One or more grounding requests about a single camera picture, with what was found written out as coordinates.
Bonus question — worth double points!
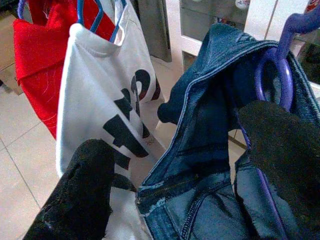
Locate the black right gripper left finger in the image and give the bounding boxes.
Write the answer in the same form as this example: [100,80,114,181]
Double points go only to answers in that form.
[23,139,117,240]

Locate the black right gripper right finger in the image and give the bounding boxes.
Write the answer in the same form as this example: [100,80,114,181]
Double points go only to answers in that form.
[236,100,320,240]

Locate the dark blue denim garment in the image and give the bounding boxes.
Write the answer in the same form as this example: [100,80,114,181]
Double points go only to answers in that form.
[136,23,320,240]

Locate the blue plastic hanger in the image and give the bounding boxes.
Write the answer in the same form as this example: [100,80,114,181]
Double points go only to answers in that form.
[76,0,127,42]

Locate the white printed T-shirt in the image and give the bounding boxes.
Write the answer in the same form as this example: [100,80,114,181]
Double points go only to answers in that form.
[55,0,167,240]

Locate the red garment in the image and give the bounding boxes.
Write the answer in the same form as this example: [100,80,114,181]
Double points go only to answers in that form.
[12,0,118,140]

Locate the white glass-door cabinet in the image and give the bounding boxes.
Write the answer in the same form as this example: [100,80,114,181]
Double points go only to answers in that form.
[154,0,320,151]

